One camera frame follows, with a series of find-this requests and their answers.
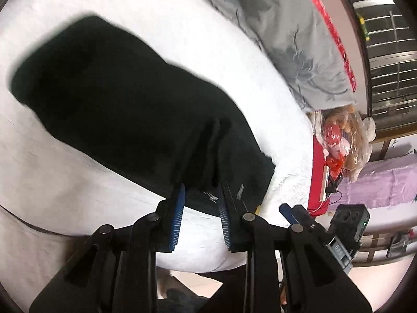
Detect grey floral pillow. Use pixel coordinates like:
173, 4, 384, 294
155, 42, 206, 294
199, 0, 358, 111

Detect dark window sill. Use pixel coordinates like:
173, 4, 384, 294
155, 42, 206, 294
335, 0, 375, 118

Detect red bed sheet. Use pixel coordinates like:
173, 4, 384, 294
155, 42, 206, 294
308, 135, 330, 213

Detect black pants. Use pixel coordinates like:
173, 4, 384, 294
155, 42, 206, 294
10, 15, 276, 217

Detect yellow green box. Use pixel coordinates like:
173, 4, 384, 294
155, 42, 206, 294
357, 12, 371, 41

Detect plastic bag of stuffed toys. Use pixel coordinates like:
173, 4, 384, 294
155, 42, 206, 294
314, 104, 377, 182

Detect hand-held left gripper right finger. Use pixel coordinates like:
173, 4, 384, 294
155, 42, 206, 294
218, 182, 372, 313

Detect wooden furniture frame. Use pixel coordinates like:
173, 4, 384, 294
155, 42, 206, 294
352, 223, 417, 265

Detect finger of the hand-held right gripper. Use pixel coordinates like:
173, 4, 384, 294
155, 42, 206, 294
279, 204, 327, 242

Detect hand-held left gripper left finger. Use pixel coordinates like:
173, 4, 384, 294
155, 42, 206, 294
29, 183, 187, 313

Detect lilac quilted cloth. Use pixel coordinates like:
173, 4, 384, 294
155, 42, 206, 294
328, 154, 417, 210

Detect metal window grille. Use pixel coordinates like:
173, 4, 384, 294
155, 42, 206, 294
337, 0, 417, 135

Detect white power strip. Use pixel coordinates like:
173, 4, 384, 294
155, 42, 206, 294
320, 166, 330, 202

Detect white quilted mattress pad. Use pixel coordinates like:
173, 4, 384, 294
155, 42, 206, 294
0, 0, 315, 273

